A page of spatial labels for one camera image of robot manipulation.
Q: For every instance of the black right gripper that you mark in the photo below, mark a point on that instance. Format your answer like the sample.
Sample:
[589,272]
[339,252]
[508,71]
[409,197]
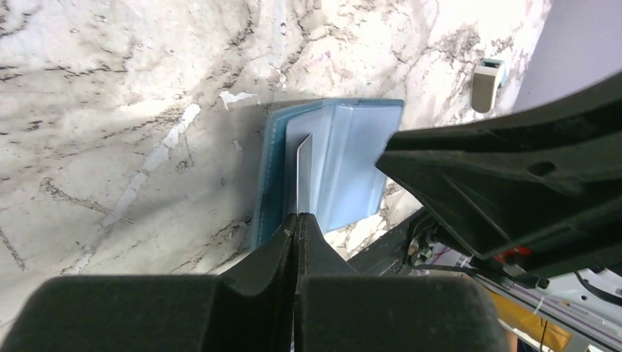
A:
[546,181]

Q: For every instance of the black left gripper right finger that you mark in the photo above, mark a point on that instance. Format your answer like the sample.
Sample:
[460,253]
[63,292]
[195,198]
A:
[342,305]

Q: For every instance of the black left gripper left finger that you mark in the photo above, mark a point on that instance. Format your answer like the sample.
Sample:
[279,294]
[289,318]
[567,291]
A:
[247,308]

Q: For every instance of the black credit card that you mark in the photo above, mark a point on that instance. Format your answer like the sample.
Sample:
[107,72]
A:
[304,176]

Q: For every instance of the blue card holder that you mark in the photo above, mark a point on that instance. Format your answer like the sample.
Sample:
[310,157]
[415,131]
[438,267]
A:
[348,136]

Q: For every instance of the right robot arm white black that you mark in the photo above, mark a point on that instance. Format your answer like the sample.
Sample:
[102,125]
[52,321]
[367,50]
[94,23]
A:
[586,303]

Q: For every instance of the small white tape dispenser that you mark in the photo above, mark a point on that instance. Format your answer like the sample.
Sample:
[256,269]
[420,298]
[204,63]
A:
[488,77]

